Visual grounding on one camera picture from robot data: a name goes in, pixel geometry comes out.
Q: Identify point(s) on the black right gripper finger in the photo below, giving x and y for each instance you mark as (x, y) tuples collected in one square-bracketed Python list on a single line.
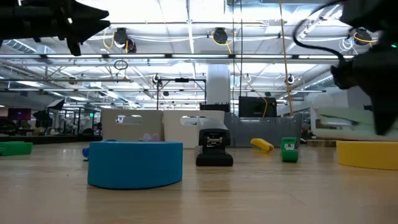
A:
[(385, 115)]

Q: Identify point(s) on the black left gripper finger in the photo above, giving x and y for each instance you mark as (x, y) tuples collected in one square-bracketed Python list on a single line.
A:
[(84, 29), (81, 12)]

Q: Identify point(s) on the yellow tape roll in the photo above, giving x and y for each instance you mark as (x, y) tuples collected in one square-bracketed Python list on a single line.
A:
[(368, 154)]

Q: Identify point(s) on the green mini stapler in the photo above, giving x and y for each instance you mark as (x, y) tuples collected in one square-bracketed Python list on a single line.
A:
[(289, 152)]

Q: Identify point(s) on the blue mini stapler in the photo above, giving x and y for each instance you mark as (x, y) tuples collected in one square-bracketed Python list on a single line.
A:
[(86, 152)]

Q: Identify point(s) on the purple staple remover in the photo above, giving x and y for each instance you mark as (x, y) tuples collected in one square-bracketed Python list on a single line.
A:
[(150, 137)]

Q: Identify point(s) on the yellow banana toy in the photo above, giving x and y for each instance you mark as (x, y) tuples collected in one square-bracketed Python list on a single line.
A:
[(262, 144)]

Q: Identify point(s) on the green tape roll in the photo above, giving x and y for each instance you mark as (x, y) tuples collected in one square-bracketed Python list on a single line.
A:
[(14, 148)]

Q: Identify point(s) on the blue tape roll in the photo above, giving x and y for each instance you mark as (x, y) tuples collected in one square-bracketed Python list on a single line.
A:
[(135, 165)]

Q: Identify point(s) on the black stapler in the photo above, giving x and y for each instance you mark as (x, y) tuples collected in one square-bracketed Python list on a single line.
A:
[(214, 137)]

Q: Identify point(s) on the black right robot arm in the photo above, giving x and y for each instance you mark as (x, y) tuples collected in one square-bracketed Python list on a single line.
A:
[(373, 12)]

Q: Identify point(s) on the red screen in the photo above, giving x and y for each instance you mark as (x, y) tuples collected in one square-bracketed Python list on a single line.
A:
[(19, 114)]

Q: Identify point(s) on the grey plastic bin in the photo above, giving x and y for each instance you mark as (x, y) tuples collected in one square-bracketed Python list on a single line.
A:
[(149, 127)]

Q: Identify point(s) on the translucent dark plastic bin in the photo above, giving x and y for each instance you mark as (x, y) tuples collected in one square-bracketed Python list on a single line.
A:
[(264, 130)]

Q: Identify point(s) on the black box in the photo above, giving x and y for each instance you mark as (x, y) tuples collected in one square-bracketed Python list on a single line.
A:
[(255, 107)]

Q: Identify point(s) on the white plastic bin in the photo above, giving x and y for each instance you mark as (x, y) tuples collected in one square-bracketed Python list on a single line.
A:
[(180, 133)]

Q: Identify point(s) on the white building column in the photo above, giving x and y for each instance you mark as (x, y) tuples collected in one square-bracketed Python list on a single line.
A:
[(218, 84)]

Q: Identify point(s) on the black metal gantry frame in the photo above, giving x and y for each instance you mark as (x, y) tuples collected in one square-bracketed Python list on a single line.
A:
[(182, 80)]

